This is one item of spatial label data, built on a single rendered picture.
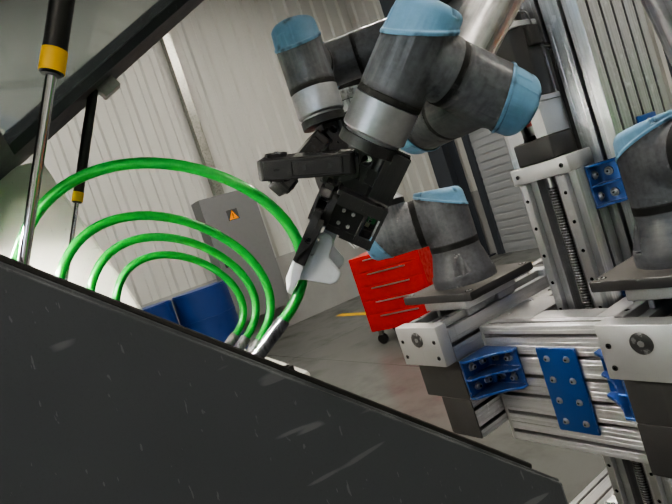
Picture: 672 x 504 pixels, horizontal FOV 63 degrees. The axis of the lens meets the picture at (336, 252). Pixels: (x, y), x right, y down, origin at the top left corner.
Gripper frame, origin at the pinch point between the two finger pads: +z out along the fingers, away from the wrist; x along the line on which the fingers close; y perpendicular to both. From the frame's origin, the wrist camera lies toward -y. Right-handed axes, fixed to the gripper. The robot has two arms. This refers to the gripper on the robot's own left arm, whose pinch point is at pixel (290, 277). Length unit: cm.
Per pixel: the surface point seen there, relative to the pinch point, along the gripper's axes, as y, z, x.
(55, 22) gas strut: -24.0, -20.9, -20.1
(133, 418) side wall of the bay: -5.9, 1.4, -31.0
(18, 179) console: -53, 17, 29
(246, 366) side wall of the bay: 0.1, -3.0, -25.8
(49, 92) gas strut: -22.3, -16.0, -21.8
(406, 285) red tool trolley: 90, 141, 395
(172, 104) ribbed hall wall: -253, 144, 679
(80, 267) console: -37, 28, 28
